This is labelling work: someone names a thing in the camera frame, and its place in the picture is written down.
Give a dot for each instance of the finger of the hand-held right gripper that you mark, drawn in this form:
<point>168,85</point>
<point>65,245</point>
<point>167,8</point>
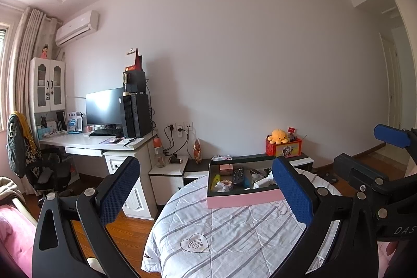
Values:
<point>391,136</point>
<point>355,169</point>

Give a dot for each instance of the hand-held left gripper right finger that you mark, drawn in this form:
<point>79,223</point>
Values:
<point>293,193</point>

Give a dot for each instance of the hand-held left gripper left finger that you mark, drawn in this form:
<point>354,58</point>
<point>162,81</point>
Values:
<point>119,191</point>

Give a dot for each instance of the white charger plug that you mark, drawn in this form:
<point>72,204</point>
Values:
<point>262,184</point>

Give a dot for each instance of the black key bunch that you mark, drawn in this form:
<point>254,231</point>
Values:
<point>267,172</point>

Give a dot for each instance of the blue highlighter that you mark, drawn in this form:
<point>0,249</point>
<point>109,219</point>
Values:
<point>247,182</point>

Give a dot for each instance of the pink cardboard box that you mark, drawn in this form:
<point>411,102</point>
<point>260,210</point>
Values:
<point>241,199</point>

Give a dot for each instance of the black remote control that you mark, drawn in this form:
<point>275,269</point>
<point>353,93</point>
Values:
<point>237,176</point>

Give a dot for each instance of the white item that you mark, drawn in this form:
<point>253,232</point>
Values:
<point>223,186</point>

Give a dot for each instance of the rose gold small case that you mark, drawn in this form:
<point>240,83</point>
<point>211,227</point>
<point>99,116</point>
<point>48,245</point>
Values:
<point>225,169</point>

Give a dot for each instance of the black floor scale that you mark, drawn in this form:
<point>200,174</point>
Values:
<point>328,177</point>

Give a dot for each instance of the pink printed blanket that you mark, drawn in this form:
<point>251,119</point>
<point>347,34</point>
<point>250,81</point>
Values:
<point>400,260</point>

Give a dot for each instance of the red toy box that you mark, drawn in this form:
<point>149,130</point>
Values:
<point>286,149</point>

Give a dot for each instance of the white low nightstand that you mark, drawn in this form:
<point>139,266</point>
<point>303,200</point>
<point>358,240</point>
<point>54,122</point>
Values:
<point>166,182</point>

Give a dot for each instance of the white door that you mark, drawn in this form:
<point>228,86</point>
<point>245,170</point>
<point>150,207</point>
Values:
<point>390,86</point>

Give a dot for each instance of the orange capped water bottle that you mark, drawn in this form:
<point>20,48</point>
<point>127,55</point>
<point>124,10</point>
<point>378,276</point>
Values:
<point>158,154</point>

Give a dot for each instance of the orange plush octopus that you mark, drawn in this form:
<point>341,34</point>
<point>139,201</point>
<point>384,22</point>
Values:
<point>278,136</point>

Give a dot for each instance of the white desk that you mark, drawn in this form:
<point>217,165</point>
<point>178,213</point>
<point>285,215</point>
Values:
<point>84,143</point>

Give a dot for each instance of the red card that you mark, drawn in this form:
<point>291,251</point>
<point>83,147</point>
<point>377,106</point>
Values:
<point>292,132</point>

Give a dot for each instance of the black keyboard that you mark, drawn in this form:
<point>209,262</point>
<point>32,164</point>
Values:
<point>104,132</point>

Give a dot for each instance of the black hair dryer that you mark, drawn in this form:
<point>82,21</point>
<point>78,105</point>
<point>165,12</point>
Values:
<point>175,160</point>

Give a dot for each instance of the black office chair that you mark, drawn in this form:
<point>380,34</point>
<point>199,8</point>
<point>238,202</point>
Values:
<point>49,172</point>

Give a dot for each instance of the white striped quilt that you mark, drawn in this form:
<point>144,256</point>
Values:
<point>228,232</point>

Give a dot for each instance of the black computer tower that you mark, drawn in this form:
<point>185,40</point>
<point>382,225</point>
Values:
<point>135,116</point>

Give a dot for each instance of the patterned pouch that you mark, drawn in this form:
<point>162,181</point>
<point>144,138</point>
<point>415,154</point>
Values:
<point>221,157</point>

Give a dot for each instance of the blue white carton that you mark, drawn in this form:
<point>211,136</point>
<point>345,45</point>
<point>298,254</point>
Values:
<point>74,121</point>

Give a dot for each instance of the black low bench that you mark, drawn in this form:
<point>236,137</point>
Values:
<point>198,167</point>

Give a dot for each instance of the black computer monitor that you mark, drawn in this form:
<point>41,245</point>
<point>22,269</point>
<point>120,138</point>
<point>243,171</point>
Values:
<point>104,106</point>

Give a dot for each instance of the red patterned bag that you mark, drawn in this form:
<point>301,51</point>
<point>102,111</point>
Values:
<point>197,152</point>

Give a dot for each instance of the beige blanket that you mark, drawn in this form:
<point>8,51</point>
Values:
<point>9,188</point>

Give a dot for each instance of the black speaker box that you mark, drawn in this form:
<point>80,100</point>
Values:
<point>135,82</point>

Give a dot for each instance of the grey skull print jacket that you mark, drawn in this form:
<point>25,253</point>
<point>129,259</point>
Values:
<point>19,141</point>

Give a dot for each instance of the pink bedding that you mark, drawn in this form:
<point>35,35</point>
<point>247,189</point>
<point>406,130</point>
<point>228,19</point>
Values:
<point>14,239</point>

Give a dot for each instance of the white glass-door cabinet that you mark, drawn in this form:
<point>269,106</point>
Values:
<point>47,86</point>

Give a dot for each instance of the red gift box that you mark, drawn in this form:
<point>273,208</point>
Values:
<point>136,61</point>

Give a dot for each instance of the pink doll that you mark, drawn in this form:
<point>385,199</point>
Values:
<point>44,51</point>

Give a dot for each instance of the window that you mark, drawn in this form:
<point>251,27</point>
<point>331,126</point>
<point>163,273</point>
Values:
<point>3,69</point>

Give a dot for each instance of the white air conditioner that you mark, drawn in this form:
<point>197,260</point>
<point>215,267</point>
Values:
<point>76,29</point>

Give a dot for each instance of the beige curtain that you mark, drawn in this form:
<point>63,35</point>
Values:
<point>29,37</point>

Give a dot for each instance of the white wall socket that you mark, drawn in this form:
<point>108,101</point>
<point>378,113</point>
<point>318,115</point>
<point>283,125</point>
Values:
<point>180,129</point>
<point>170,127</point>
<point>189,126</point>

